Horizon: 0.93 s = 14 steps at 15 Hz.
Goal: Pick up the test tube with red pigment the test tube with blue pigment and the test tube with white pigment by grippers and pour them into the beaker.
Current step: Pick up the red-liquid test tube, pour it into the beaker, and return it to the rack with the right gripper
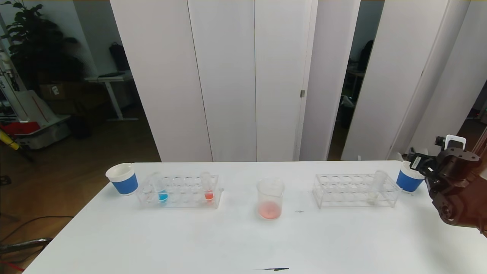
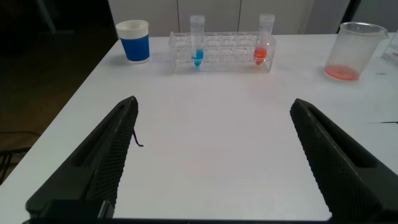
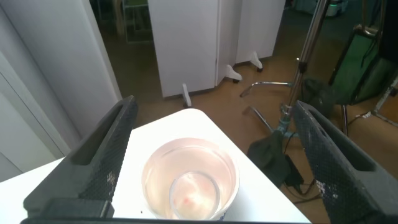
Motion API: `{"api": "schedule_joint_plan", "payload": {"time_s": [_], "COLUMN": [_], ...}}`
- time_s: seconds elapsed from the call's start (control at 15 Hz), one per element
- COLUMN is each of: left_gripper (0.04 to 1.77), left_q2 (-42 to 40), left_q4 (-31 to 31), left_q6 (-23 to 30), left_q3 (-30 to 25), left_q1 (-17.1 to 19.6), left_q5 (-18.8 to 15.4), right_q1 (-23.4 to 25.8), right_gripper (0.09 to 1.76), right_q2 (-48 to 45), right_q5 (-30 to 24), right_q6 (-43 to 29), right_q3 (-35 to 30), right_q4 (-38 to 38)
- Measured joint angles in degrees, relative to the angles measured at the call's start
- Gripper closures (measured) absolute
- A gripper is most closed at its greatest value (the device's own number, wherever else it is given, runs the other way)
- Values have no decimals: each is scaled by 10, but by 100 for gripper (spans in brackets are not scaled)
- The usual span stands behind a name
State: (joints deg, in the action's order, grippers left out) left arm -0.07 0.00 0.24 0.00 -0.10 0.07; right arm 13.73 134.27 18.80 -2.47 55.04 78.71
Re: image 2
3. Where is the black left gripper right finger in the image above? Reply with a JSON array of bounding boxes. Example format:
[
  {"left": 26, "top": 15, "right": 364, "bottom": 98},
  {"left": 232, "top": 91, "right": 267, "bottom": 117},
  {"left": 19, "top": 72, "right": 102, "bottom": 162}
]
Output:
[{"left": 289, "top": 98, "right": 398, "bottom": 222}]

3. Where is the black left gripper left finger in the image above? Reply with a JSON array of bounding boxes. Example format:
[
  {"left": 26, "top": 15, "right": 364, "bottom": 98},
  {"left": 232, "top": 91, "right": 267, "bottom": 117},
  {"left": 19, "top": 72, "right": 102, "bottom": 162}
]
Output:
[{"left": 25, "top": 95, "right": 139, "bottom": 220}]

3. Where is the clear plastic beaker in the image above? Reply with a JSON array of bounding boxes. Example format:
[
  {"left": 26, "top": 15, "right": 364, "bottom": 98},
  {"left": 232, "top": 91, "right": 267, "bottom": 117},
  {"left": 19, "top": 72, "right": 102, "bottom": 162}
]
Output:
[{"left": 323, "top": 21, "right": 389, "bottom": 82}]

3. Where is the test tube with red pigment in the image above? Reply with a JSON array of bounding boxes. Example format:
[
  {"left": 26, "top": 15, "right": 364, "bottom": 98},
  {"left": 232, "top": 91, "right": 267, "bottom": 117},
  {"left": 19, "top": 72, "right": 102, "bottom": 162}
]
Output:
[{"left": 253, "top": 13, "right": 276, "bottom": 65}]

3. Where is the test tube with blue pigment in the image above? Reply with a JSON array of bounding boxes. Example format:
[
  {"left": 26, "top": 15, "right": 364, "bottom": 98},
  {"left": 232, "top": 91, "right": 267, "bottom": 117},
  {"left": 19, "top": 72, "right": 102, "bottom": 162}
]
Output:
[{"left": 190, "top": 14, "right": 206, "bottom": 67}]

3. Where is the thin black thread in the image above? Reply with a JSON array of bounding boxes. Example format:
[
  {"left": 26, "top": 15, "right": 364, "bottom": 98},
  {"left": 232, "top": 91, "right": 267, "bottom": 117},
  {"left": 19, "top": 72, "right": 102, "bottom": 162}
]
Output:
[{"left": 132, "top": 129, "right": 144, "bottom": 147}]

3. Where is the blue and white paper cup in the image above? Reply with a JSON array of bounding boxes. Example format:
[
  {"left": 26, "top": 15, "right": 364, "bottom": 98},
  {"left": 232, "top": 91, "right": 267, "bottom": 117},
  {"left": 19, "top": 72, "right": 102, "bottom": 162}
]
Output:
[{"left": 115, "top": 19, "right": 150, "bottom": 65}]

